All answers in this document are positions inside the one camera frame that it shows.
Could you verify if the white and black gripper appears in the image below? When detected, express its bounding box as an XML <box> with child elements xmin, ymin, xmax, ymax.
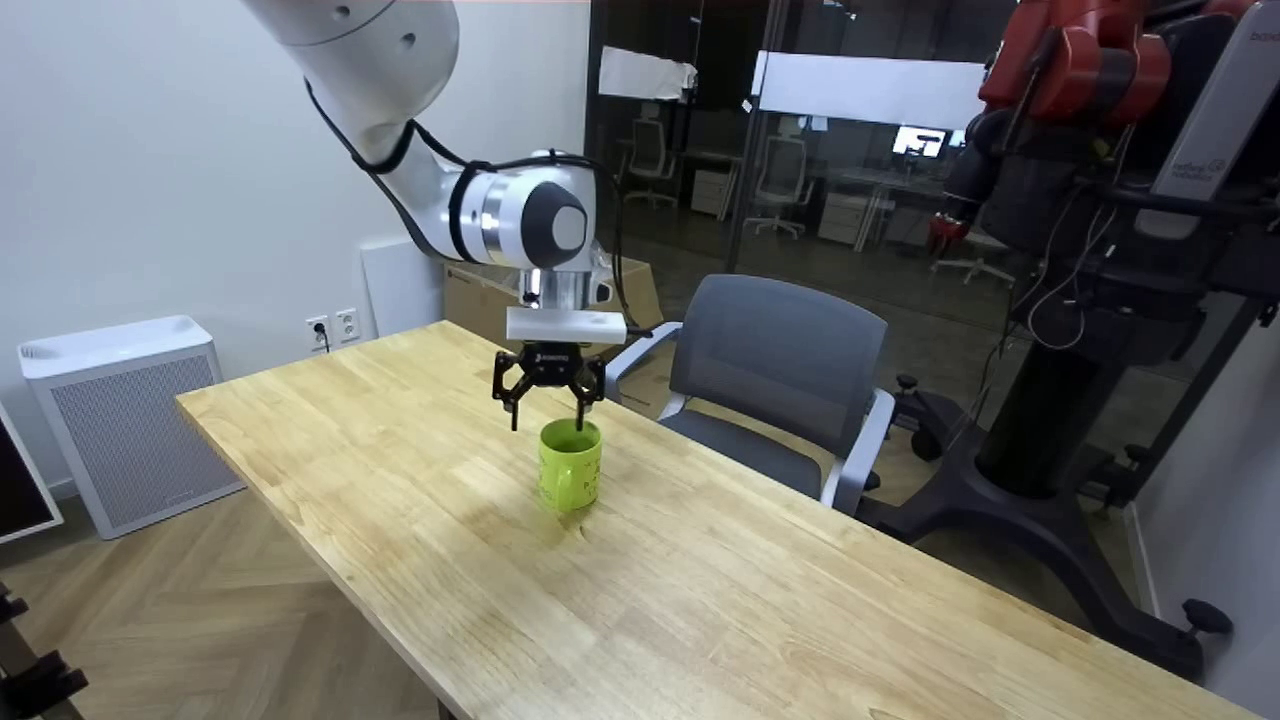
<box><xmin>486</xmin><ymin>307</ymin><xmax>630</xmax><ymax>434</ymax></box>

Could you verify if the green plastic cup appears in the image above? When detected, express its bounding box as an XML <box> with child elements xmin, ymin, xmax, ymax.
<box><xmin>534</xmin><ymin>417</ymin><xmax>606</xmax><ymax>521</ymax></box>

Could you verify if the grey chair with white armrests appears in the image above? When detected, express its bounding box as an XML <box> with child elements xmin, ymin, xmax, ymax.
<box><xmin>600</xmin><ymin>271</ymin><xmax>901</xmax><ymax>517</ymax></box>

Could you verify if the small frosted glass strip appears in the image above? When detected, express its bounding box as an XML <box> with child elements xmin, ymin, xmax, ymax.
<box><xmin>596</xmin><ymin>46</ymin><xmax>698</xmax><ymax>103</ymax></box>

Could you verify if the white air purifier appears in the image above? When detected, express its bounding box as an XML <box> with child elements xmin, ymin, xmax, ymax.
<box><xmin>13</xmin><ymin>312</ymin><xmax>247</xmax><ymax>545</ymax></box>

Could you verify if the white frosted glass strip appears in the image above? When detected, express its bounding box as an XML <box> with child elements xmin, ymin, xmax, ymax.
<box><xmin>750</xmin><ymin>47</ymin><xmax>992</xmax><ymax>133</ymax></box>

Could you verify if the white office swivel chair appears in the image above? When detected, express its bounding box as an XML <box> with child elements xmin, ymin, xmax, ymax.
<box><xmin>929</xmin><ymin>198</ymin><xmax>1020</xmax><ymax>292</ymax></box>

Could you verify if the lit computer monitor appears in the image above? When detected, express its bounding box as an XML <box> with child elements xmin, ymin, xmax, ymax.
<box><xmin>889</xmin><ymin>119</ymin><xmax>952</xmax><ymax>162</ymax></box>

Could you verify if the dark framed screen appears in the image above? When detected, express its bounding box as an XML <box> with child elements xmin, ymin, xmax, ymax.
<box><xmin>0</xmin><ymin>406</ymin><xmax>67</xmax><ymax>549</ymax></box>

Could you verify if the black stand foot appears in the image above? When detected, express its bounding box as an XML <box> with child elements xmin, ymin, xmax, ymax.
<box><xmin>0</xmin><ymin>583</ymin><xmax>90</xmax><ymax>720</ymax></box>

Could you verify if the white wall panel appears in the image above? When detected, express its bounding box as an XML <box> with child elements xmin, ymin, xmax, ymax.
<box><xmin>354</xmin><ymin>231</ymin><xmax>451</xmax><ymax>341</ymax></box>

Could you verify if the red and black pedestal robot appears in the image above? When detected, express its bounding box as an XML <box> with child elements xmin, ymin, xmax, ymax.
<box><xmin>851</xmin><ymin>0</ymin><xmax>1280</xmax><ymax>686</ymax></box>

